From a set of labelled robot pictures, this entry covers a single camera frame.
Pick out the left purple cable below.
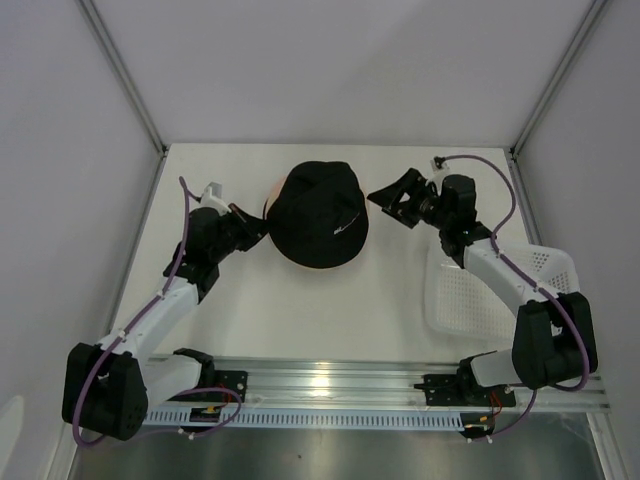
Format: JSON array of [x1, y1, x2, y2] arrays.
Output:
[[72, 175, 199, 447]]

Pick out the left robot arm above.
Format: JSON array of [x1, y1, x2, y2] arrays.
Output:
[[62, 204, 267, 448]]

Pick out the aluminium mounting rail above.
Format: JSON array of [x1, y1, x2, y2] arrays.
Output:
[[64, 353, 614, 414]]

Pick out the beige bucket hat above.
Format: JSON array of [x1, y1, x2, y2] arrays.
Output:
[[264, 179, 366, 272]]

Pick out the aluminium frame post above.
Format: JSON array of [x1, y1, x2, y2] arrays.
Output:
[[509, 0, 612, 161], [75, 0, 167, 157]]

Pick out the white slotted cable duct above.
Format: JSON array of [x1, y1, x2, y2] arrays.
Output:
[[143, 406, 490, 432]]

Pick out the white plastic basket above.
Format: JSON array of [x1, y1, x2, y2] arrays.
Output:
[[424, 242, 580, 342]]

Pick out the black and beige hat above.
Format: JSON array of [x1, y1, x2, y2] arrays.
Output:
[[262, 160, 371, 269]]

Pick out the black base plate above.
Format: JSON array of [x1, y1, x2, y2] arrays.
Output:
[[413, 374, 516, 408], [213, 370, 249, 399]]

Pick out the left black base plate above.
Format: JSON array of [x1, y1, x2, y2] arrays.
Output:
[[213, 370, 249, 399]]

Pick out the left aluminium frame post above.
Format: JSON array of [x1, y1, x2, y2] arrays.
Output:
[[75, 0, 167, 157]]

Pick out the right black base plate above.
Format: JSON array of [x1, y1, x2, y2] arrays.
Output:
[[413, 374, 516, 408]]

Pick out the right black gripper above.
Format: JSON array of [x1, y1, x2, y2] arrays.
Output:
[[367, 168, 452, 230]]

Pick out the right aluminium frame post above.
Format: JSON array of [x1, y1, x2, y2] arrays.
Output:
[[509, 0, 612, 161]]

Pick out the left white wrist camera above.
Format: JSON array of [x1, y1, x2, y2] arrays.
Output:
[[199, 182, 231, 216]]

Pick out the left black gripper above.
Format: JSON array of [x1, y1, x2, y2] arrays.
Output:
[[210, 204, 274, 264]]

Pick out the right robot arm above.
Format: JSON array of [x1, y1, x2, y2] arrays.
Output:
[[367, 168, 598, 404]]

